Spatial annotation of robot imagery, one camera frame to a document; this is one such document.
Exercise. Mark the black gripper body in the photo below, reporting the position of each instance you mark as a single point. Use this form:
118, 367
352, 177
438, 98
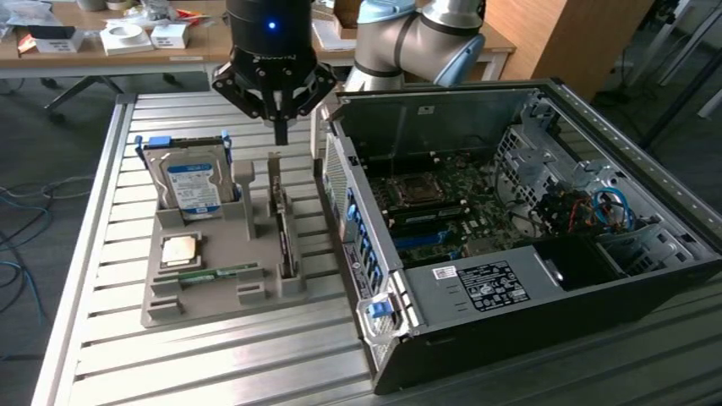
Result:
272, 42

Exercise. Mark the graphics card with metal bracket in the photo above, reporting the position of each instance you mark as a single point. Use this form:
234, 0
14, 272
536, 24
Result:
284, 237

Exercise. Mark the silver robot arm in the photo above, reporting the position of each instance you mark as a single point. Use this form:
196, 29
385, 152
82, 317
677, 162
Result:
384, 38

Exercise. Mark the wooden desk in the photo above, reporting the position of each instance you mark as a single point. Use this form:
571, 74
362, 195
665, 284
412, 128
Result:
217, 46
85, 59

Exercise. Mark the white paper stack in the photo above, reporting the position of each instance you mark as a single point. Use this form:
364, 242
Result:
336, 38

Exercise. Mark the cardboard box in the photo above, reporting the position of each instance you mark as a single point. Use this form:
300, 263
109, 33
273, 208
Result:
345, 14

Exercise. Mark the orange packet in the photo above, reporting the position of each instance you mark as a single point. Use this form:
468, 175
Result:
192, 17

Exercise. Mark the white labelled box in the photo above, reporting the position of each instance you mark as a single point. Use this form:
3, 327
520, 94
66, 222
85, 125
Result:
170, 38

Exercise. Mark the white box with round hole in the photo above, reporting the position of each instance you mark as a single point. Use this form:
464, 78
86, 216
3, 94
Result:
127, 42

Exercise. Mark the hard disk in blue caddy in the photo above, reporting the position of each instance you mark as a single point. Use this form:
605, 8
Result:
194, 186

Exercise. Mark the tape roll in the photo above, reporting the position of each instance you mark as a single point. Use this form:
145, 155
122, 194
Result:
119, 5

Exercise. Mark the CPU socket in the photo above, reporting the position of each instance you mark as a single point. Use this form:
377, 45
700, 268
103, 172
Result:
418, 188

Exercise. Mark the grey cup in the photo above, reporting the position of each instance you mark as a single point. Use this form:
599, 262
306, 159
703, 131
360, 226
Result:
90, 5

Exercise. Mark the black and white box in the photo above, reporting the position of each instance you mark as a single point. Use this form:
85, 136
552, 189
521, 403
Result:
57, 40

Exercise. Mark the installed dark RAM stick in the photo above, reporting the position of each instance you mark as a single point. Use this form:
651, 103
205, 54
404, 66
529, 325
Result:
429, 213

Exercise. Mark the red brown flat item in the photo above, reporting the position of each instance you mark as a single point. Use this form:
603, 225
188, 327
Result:
26, 44

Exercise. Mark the grey parts rack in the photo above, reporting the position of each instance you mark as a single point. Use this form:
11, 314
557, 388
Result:
226, 249

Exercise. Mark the clear plastic bag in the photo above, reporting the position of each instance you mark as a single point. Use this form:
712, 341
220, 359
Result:
29, 14

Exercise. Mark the CPU chip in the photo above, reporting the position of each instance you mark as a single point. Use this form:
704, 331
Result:
180, 251

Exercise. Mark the green motherboard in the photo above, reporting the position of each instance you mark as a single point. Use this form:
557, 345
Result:
480, 228

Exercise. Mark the green RAM stick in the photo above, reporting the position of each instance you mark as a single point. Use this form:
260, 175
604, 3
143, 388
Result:
209, 274

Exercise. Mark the wooden cabinet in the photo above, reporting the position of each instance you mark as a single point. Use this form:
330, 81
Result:
576, 42

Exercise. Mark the blue case latch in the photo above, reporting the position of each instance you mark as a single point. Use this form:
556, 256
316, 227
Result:
380, 308

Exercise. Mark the grey power supply unit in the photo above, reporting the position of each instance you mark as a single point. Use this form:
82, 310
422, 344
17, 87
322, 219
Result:
440, 296

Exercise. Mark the black open PC case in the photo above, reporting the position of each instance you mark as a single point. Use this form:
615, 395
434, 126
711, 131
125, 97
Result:
508, 338

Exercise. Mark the metal disk bay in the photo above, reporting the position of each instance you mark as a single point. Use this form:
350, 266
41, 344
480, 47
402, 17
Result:
649, 249

